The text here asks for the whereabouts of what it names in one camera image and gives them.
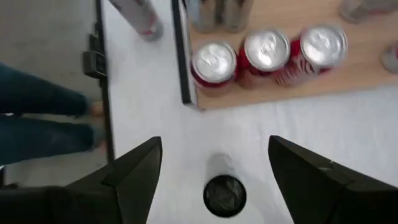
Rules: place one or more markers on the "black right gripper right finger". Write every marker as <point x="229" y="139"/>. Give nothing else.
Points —
<point x="335" y="199"/>

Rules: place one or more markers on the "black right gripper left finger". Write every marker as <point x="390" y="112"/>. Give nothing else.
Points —
<point x="93" y="202"/>

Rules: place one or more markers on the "red Coca-Cola can black print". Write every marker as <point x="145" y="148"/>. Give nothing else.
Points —
<point x="323" y="45"/>
<point x="214" y="62"/>

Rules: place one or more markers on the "red Coca-Cola can white script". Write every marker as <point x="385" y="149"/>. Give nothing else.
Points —
<point x="266" y="49"/>

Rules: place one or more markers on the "blue silver Red Bull can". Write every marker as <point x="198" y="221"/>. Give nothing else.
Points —
<point x="203" y="15"/>

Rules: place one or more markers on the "person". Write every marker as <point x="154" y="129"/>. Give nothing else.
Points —
<point x="37" y="137"/>

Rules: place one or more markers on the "white Celsius can black lid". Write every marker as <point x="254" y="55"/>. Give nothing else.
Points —
<point x="224" y="196"/>
<point x="140" y="18"/>

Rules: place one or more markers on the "wooden tray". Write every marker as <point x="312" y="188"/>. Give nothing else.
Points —
<point x="342" y="77"/>

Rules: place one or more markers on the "black aluminium table frame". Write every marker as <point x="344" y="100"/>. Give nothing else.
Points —
<point x="104" y="124"/>

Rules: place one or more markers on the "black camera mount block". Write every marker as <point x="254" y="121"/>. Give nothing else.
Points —
<point x="93" y="62"/>

